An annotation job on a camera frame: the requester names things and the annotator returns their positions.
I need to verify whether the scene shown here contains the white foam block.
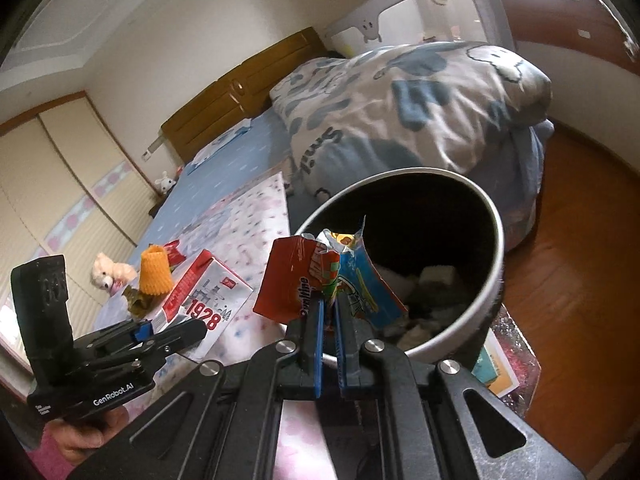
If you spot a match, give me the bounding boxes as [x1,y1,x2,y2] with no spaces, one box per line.
[419,265,457,287]

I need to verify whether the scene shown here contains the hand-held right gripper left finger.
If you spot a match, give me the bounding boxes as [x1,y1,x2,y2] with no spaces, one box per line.
[65,295,333,480]

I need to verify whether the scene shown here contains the large orange foam net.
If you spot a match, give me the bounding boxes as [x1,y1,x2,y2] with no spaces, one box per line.
[139,245,172,295]

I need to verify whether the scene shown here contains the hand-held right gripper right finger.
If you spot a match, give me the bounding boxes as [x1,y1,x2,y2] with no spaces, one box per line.
[334,296,586,480]

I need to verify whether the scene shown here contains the pink floral blanket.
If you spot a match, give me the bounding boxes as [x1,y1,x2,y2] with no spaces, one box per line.
[30,171,366,480]

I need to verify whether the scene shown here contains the white black round bin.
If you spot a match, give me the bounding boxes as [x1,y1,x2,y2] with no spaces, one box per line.
[292,167,506,367]

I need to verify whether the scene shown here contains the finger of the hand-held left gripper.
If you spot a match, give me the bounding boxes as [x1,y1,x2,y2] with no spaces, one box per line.
[82,321,153,356]
[127,320,208,368]

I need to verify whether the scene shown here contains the wooden headboard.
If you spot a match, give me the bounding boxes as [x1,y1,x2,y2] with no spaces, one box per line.
[161,27,331,166]

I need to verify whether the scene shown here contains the grey blue patterned quilt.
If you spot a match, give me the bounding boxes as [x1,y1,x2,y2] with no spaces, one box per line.
[269,42,553,201]

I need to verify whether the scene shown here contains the dark wooden dresser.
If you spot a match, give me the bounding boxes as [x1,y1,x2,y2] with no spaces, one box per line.
[495,0,640,76]

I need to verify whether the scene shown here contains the person's left hand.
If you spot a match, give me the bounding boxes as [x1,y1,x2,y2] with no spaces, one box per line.
[45,404,132,467]

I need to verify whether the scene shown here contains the beige teddy bear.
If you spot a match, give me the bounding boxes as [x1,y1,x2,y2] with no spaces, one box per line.
[91,252,137,295]

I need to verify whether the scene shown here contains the blue white snack wrapper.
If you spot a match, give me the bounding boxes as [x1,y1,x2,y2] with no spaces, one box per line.
[319,217,408,330]

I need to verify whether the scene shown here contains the blue bed sheet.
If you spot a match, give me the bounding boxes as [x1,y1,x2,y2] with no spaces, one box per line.
[100,107,301,321]

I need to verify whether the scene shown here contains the red shiny snack wrapper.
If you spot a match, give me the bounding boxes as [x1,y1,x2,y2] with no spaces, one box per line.
[252,237,327,323]

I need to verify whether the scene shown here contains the red green snack wrapper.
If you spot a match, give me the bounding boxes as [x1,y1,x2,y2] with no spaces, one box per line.
[164,240,187,267]

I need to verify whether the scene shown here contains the cream sliding door wardrobe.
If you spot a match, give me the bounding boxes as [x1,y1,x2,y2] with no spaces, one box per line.
[0,90,156,376]

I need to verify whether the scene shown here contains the blue white pillow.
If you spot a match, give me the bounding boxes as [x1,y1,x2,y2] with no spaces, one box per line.
[190,117,253,168]

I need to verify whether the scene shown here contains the red white carton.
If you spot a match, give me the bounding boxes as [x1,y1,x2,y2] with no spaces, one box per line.
[150,250,254,349]

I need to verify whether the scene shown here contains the grey mesh bed rail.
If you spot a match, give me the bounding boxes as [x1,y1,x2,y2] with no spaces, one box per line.
[322,0,516,58]

